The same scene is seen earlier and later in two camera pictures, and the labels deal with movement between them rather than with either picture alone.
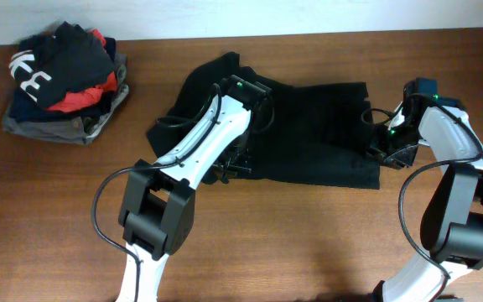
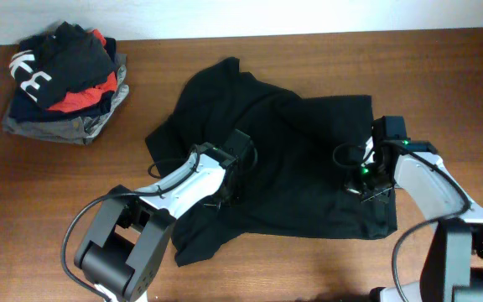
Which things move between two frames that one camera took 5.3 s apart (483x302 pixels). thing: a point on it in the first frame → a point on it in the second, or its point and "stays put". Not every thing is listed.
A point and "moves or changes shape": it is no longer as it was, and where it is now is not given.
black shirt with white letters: (51, 66) stays put
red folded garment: (83, 98) stays put
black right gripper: (376, 148) → (352, 187)
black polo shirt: (314, 136) moves or changes shape
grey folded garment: (77, 130) stays put
